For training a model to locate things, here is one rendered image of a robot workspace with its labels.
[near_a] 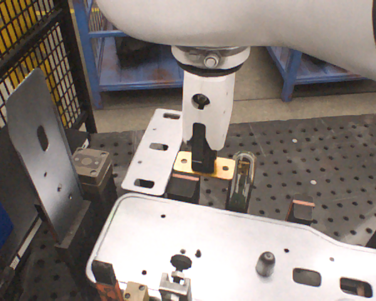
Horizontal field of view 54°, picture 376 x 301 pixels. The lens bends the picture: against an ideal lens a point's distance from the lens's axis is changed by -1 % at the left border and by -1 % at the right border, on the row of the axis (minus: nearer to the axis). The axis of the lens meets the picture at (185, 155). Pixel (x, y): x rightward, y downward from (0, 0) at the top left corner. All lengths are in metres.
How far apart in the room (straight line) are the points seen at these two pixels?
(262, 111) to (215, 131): 2.24
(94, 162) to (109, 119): 1.78
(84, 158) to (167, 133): 0.23
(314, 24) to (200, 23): 0.09
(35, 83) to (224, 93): 0.32
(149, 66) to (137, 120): 0.44
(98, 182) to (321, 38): 0.69
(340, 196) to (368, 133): 0.36
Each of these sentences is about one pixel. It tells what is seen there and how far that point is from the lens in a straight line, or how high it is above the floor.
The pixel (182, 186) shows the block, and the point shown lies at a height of 0.98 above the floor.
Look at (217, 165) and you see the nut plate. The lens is 0.53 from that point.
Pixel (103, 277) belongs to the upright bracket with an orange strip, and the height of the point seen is 1.17.
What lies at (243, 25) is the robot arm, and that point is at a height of 1.54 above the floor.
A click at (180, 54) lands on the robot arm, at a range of 0.39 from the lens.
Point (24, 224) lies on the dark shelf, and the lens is 0.80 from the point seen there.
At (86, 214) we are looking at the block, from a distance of 0.82.
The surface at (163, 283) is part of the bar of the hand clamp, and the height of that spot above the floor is 1.21.
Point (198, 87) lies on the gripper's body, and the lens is 0.39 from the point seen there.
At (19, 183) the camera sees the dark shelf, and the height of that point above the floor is 1.03.
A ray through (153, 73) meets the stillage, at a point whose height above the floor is 0.16.
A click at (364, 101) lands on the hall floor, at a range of 2.98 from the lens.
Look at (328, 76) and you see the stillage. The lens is 2.79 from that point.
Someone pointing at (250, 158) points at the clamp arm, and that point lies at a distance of 0.74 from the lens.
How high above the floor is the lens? 1.64
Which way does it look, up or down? 46 degrees down
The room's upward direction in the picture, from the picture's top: straight up
